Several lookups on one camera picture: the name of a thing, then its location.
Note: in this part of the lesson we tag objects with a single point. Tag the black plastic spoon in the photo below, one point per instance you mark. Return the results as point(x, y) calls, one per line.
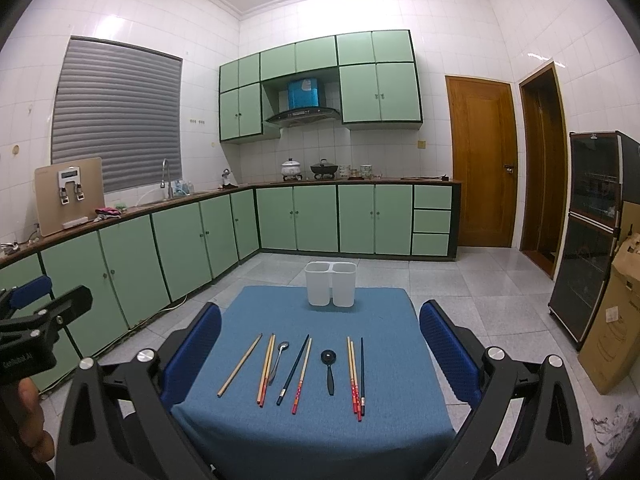
point(328, 358)

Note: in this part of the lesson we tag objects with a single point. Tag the black chopstick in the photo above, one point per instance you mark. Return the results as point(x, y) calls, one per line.
point(362, 384)

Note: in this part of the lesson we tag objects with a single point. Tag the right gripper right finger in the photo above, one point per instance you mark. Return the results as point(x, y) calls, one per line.
point(524, 421)

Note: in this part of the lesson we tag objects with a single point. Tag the plain wooden chopstick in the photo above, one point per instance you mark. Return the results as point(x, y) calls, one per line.
point(238, 366)

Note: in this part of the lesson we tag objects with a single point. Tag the red patterned chopstick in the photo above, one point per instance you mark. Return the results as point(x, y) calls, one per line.
point(355, 402)
point(355, 370)

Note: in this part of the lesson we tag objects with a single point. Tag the green upper wall cabinets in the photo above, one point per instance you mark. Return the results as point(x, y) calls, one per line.
point(371, 78)

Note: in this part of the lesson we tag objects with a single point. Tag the black range hood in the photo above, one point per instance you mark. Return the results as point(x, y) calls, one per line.
point(303, 116)

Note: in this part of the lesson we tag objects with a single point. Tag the green lower kitchen cabinets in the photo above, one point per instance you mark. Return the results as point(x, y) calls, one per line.
point(148, 261)

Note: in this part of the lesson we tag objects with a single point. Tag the blue box on hood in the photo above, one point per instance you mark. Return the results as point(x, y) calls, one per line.
point(303, 93)

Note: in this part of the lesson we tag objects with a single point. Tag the white cooking pot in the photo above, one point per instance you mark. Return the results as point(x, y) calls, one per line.
point(291, 170)

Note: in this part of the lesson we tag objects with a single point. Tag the brown wooden door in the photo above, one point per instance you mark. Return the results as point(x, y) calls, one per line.
point(484, 159)

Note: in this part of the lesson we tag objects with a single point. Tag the wooden board with scale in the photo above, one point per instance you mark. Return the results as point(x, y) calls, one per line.
point(68, 193)

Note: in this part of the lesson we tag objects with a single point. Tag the black glass cabinet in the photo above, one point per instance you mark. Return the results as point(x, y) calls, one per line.
point(604, 187)

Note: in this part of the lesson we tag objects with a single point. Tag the grey window blind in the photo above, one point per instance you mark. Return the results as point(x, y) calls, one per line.
point(120, 103)

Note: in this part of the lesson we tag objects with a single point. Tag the black wok on stove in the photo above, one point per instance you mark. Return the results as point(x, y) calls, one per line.
point(324, 170)

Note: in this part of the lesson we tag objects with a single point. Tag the chrome kitchen faucet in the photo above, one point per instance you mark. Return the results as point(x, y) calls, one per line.
point(165, 179)

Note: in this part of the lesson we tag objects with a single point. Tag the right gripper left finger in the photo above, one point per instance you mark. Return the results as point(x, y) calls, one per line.
point(117, 422)

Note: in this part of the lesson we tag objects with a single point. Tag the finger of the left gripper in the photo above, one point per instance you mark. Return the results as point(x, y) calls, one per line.
point(64, 310)
point(16, 298)

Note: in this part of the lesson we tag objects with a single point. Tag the person's left hand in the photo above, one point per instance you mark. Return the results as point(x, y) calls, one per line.
point(32, 432)

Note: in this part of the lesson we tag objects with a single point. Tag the white double utensil holder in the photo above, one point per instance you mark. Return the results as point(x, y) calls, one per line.
point(330, 282)

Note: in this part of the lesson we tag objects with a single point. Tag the wooden chopstick red end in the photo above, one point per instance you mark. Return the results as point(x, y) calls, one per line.
point(269, 356)

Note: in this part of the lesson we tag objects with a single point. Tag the pink cloth on counter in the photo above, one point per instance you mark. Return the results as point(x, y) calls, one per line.
point(107, 213)

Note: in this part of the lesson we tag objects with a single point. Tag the blue table cloth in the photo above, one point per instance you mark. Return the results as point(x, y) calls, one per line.
point(406, 427)

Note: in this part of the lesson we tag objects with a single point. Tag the dark blue chopstick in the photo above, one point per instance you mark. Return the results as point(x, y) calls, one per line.
point(288, 381)

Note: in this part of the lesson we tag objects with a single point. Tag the red floral wooden chopstick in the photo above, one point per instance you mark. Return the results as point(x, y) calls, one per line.
point(302, 375)

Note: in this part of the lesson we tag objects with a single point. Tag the silver metal spoon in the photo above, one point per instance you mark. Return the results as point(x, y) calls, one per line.
point(273, 372)

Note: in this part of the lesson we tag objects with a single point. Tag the cardboard box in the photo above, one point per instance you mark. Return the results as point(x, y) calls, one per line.
point(612, 345)

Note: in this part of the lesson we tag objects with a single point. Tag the open wooden doorway frame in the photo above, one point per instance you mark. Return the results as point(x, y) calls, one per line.
point(546, 168)

